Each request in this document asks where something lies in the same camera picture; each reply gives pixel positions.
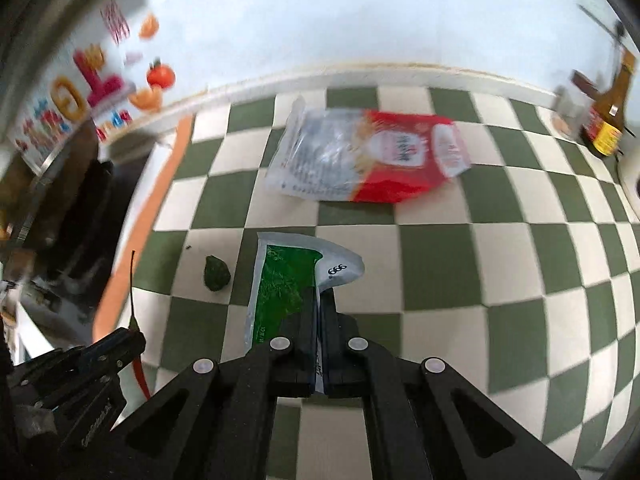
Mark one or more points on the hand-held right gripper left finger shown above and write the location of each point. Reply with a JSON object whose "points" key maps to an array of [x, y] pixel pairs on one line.
{"points": [[307, 320]]}

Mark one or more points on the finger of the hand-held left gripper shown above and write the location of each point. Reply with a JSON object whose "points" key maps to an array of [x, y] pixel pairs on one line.
{"points": [[80, 387], [100, 352]]}

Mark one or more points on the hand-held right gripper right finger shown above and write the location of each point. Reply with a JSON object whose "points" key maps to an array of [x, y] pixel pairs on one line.
{"points": [[327, 320]]}

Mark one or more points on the red chili pepper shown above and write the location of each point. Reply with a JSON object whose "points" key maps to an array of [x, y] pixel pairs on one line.
{"points": [[141, 377]]}

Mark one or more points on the green white sachet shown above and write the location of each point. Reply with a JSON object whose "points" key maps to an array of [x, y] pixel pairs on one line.
{"points": [[280, 280]]}

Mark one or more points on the green pepper piece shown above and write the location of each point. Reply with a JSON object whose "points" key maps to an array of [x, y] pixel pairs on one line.
{"points": [[216, 274]]}

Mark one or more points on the green white checkered tablecloth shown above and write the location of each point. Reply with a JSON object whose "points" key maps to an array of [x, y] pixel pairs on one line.
{"points": [[435, 260]]}

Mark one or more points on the dark frying pan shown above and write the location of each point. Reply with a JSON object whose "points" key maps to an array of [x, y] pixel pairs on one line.
{"points": [[65, 210]]}

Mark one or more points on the red and clear plastic bag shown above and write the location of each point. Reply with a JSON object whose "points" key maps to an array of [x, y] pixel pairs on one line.
{"points": [[400, 160]]}

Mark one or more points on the red persimmon sticker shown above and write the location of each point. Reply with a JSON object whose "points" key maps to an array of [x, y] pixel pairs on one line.
{"points": [[161, 76]]}

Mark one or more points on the glass spice jar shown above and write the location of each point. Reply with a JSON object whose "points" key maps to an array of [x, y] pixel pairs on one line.
{"points": [[570, 110]]}

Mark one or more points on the red seal sticker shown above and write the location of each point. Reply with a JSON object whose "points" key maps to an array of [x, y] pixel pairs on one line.
{"points": [[115, 22]]}

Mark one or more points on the brown sauce bottle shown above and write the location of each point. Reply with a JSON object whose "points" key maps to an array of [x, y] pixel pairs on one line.
{"points": [[607, 125]]}

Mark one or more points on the colourful lettering wall decal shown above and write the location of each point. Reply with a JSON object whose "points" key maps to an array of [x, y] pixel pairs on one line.
{"points": [[70, 97]]}

